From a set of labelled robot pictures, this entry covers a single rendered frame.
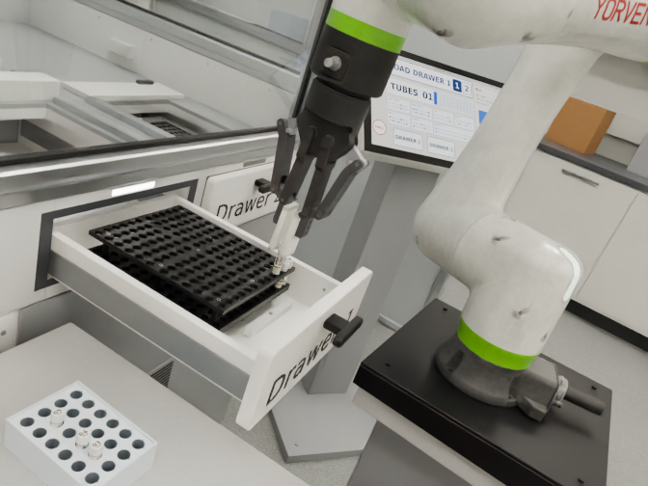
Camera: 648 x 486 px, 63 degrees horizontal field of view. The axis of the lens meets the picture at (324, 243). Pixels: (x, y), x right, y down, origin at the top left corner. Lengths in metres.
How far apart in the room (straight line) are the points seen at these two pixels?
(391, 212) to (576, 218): 2.07
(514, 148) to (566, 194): 2.61
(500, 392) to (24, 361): 0.65
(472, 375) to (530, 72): 0.47
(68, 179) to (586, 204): 3.10
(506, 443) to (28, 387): 0.61
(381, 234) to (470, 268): 0.80
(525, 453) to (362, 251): 0.95
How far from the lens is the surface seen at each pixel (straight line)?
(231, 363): 0.60
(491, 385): 0.85
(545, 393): 0.88
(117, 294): 0.68
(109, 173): 0.76
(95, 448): 0.59
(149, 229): 0.77
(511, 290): 0.79
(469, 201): 0.87
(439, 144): 1.47
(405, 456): 0.92
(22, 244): 0.72
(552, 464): 0.82
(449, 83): 1.58
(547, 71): 0.91
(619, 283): 3.58
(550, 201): 3.50
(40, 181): 0.69
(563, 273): 0.79
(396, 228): 1.62
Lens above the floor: 1.25
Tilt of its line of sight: 24 degrees down
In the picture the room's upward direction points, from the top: 19 degrees clockwise
